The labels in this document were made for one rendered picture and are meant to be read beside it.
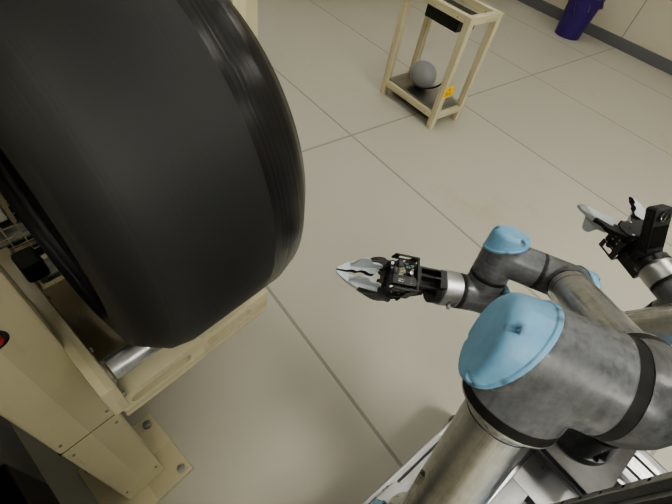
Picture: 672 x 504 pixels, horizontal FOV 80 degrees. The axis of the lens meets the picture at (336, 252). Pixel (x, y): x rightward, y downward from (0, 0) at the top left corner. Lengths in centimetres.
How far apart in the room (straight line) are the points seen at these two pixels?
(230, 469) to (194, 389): 34
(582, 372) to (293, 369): 144
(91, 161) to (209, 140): 12
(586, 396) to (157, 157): 48
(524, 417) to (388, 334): 149
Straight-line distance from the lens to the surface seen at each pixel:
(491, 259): 83
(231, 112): 49
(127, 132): 44
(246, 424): 171
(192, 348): 88
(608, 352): 47
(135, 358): 83
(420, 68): 343
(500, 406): 48
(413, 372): 189
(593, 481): 119
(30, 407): 92
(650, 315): 97
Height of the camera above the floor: 164
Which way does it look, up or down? 49 degrees down
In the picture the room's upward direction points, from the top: 13 degrees clockwise
